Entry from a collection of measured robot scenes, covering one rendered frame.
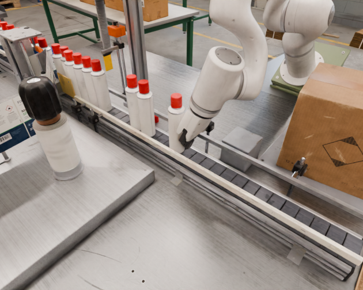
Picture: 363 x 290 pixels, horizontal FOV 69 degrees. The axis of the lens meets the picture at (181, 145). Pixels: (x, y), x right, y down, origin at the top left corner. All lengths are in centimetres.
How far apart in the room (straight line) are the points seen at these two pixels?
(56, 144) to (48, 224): 20
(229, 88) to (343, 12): 565
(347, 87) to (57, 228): 84
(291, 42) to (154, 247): 90
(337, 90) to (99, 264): 75
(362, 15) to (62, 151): 580
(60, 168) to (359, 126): 80
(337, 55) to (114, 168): 110
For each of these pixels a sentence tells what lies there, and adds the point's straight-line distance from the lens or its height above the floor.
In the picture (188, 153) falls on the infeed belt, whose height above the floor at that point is 88.
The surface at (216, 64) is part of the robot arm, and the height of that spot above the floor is 123.
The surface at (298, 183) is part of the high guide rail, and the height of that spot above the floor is 96.
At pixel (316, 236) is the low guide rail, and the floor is 91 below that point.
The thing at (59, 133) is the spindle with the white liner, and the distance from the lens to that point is 75.
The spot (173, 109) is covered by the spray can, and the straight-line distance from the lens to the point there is 76.
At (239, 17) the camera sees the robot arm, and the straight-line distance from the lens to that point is 62.
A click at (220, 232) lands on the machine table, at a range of 74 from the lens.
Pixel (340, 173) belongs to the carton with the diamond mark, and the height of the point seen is 91.
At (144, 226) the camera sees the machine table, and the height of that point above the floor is 83.
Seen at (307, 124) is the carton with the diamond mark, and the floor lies 103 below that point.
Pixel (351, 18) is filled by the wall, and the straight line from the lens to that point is 618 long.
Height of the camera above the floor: 146
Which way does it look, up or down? 40 degrees down
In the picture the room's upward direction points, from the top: straight up
